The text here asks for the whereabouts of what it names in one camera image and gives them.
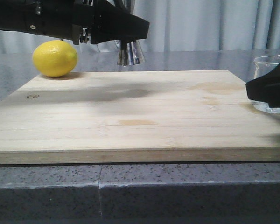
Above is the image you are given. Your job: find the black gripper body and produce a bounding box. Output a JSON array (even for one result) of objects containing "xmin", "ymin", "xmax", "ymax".
[{"xmin": 0, "ymin": 0, "xmax": 93, "ymax": 45}]

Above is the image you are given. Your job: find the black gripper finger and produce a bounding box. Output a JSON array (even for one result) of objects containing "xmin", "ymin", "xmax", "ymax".
[
  {"xmin": 72, "ymin": 0, "xmax": 149, "ymax": 44},
  {"xmin": 245, "ymin": 63, "xmax": 280, "ymax": 108}
]

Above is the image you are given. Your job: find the clear glass beaker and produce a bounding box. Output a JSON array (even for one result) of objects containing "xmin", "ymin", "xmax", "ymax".
[{"xmin": 251, "ymin": 55, "xmax": 280, "ymax": 114}]

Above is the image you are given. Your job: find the steel double jigger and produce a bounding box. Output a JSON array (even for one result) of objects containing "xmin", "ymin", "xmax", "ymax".
[{"xmin": 117, "ymin": 40, "xmax": 145, "ymax": 66}]

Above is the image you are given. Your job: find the yellow lemon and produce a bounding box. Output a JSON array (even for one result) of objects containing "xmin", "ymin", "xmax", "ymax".
[{"xmin": 32, "ymin": 40, "xmax": 78, "ymax": 77}]

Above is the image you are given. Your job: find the grey curtain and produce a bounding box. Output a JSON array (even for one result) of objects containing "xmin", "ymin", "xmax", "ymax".
[{"xmin": 0, "ymin": 0, "xmax": 280, "ymax": 55}]

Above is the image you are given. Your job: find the light wooden cutting board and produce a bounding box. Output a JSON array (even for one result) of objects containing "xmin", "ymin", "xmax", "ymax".
[{"xmin": 0, "ymin": 70, "xmax": 280, "ymax": 164}]

